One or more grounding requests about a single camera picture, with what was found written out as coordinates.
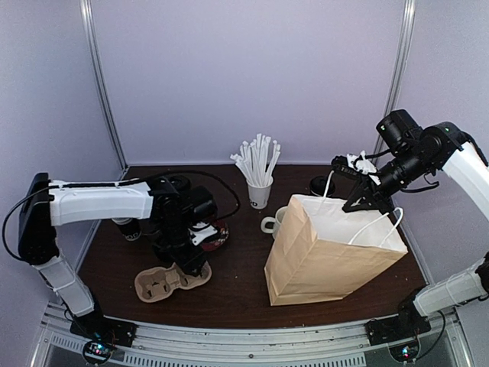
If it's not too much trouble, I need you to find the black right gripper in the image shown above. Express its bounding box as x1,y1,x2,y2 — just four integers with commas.
343,147,432,215

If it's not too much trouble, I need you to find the cardboard cup carrier tray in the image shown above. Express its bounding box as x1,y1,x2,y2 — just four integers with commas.
134,262,212,304

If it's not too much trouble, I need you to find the black white paper cup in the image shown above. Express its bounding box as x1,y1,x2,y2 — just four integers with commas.
309,176,336,197
168,175,192,192

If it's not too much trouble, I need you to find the stack of paper cups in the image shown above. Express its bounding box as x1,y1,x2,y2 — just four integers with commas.
112,218,141,242

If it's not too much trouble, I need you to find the brown paper bag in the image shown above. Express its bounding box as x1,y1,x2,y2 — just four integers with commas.
264,194,408,306

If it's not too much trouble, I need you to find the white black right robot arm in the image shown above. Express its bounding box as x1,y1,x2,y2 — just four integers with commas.
332,109,488,338

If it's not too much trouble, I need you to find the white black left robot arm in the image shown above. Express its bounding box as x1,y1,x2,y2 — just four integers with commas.
18,173,218,339

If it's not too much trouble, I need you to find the red floral plate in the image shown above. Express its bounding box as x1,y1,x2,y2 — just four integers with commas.
201,220,229,252

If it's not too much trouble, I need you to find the cream ceramic mug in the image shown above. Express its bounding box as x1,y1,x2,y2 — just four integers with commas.
261,206,287,239

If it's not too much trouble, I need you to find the paper cup holding straws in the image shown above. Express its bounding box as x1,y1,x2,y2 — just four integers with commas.
247,177,274,209

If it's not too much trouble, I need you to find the bundle of white wrapped straws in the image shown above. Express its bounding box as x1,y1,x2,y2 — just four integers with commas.
230,133,281,187

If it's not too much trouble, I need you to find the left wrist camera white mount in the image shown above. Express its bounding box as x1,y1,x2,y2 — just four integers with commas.
189,222,218,246

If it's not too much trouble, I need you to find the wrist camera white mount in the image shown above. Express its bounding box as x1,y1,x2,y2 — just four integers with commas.
189,222,218,246
332,151,379,180

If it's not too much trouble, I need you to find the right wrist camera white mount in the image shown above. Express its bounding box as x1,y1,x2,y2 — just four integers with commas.
332,151,379,180

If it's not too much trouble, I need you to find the aluminium front rail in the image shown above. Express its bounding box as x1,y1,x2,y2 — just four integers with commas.
28,303,474,366

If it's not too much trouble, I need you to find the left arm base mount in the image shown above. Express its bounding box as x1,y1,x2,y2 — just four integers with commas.
66,309,137,366

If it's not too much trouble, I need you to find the right aluminium wall post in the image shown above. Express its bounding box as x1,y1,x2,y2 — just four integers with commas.
373,0,417,154

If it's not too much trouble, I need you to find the aluminium wall post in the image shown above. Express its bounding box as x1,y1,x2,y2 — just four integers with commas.
79,0,128,170
373,0,417,154

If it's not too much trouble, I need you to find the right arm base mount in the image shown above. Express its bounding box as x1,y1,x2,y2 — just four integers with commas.
365,302,431,364

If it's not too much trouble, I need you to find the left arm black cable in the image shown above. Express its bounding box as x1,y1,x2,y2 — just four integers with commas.
2,171,241,265

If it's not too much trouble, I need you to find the left aluminium wall post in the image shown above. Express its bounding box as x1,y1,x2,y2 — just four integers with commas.
79,0,128,170

